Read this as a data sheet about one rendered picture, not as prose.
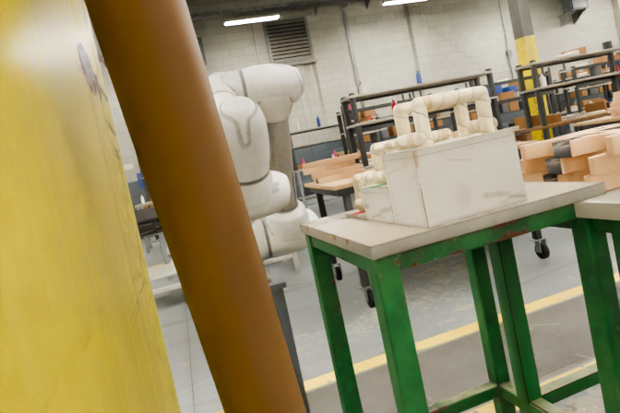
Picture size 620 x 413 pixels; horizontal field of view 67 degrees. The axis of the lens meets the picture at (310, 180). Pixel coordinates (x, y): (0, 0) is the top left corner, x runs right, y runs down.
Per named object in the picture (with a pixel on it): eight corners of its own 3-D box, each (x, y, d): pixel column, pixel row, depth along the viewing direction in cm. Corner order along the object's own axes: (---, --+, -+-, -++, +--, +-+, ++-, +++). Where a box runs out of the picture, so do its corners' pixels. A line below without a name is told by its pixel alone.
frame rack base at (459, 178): (429, 229, 100) (413, 149, 99) (394, 224, 115) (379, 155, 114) (528, 200, 109) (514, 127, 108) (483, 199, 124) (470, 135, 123)
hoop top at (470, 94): (417, 112, 102) (414, 97, 101) (409, 114, 105) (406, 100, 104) (492, 97, 108) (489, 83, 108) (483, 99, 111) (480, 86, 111)
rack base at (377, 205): (396, 224, 114) (388, 187, 114) (365, 220, 130) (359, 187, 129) (485, 198, 123) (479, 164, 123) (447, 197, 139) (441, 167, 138)
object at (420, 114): (424, 147, 102) (415, 104, 101) (416, 148, 105) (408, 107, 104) (436, 144, 103) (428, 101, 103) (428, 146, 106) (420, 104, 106)
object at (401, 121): (405, 150, 110) (397, 110, 109) (398, 151, 113) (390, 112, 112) (416, 147, 111) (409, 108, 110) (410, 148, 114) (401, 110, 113)
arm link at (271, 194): (221, 207, 114) (214, 162, 106) (283, 193, 118) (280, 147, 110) (232, 236, 106) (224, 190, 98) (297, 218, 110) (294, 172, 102)
